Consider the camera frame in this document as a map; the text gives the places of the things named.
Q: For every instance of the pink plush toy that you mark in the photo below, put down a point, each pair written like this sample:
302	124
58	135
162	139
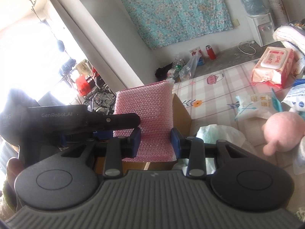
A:
282	132

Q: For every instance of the brown cardboard box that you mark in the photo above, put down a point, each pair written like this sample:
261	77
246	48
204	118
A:
182	121

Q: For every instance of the white water dispenser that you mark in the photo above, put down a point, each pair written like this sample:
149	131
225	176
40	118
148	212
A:
262	28

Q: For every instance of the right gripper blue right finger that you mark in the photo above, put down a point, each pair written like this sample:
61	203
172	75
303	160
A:
179	144

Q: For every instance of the white plastic bag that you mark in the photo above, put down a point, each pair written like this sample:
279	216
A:
210	134

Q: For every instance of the white cotton swab bag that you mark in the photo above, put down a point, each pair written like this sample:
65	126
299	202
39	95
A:
262	105

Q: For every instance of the blue white tissue pack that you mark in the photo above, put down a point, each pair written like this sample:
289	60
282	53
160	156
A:
295	98

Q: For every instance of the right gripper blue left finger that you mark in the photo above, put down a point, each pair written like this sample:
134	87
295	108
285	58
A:
131	144

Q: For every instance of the floral teal wall cloth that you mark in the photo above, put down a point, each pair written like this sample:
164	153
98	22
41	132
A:
160	23

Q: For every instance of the clear plastic bag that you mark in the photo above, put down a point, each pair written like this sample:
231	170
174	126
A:
188	71

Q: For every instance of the black wheelchair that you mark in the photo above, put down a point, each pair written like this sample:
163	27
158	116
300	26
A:
100	99

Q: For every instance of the black cloth on floor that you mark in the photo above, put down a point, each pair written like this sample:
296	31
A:
162	73

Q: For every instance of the rolled floral mat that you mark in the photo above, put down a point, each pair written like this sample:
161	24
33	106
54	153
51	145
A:
279	11

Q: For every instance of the red thermos bottle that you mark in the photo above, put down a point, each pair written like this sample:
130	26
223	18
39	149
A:
210	52

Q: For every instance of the pink wet wipes pack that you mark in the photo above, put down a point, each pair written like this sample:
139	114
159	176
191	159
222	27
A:
274	67

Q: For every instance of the person's left hand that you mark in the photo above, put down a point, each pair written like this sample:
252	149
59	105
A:
14	167

